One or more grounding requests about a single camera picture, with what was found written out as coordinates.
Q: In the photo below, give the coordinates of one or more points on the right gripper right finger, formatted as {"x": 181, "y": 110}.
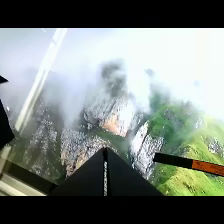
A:
{"x": 126, "y": 176}

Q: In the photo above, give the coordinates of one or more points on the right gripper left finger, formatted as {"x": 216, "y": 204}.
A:
{"x": 86, "y": 176}

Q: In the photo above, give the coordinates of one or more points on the black strip with orange tag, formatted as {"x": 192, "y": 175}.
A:
{"x": 186, "y": 162}

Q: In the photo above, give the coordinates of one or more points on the silver frame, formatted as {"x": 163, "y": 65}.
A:
{"x": 13, "y": 186}

